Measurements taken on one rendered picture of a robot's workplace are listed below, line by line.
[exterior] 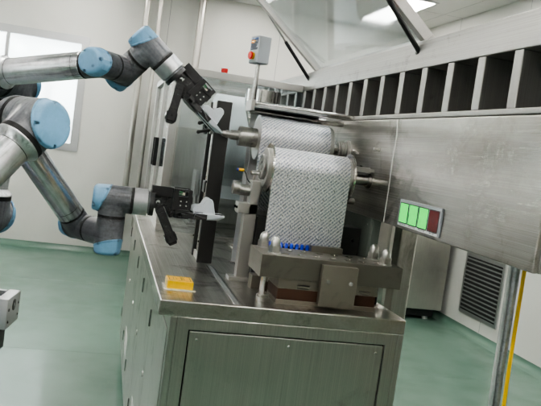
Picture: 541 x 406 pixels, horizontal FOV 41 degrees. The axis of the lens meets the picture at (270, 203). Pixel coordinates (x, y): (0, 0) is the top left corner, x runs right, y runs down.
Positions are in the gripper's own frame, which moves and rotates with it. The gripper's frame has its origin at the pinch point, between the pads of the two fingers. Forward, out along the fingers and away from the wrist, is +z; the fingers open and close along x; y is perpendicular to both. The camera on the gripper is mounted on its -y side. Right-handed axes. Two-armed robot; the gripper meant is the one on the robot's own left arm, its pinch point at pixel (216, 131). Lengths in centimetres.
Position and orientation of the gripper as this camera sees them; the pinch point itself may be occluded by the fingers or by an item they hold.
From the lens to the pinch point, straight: 208.9
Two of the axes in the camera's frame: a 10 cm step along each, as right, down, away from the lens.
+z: 6.5, 7.2, 2.2
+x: -2.2, -1.0, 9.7
